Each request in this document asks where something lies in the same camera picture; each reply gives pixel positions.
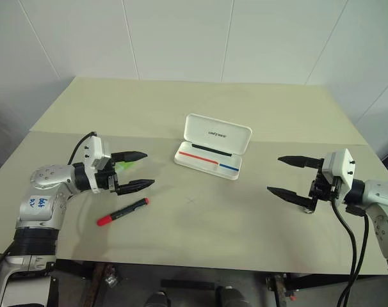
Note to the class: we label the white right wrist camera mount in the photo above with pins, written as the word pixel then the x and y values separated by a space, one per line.
pixel 341 166

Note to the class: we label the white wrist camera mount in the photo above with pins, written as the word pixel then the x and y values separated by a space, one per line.
pixel 341 166
pixel 96 150

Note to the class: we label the black table frame bar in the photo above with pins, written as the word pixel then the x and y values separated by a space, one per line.
pixel 335 280

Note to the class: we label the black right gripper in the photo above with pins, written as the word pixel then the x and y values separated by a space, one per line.
pixel 323 188

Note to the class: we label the rusty bracket with silver clamp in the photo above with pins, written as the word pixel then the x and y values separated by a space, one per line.
pixel 110 278

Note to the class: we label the green highlighter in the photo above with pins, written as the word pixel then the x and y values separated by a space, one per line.
pixel 127 166

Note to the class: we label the red and black marker pen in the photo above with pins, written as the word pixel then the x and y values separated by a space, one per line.
pixel 123 212

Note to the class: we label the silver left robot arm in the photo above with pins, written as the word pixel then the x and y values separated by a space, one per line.
pixel 46 177

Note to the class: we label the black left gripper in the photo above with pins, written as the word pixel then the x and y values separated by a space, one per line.
pixel 105 181

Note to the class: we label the dark rounded shape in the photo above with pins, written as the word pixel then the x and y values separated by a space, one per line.
pixel 157 300
pixel 230 297

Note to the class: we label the rusty bracket with red part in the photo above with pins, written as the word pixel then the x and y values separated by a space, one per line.
pixel 282 286

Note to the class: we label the black flat bar under table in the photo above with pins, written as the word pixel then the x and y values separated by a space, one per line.
pixel 187 284

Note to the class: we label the white hinged pencil case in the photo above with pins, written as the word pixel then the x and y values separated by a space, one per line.
pixel 213 134

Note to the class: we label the beige table cover sheet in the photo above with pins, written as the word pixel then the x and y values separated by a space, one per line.
pixel 194 102
pixel 194 230

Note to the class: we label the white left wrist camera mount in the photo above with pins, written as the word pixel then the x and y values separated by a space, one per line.
pixel 96 150

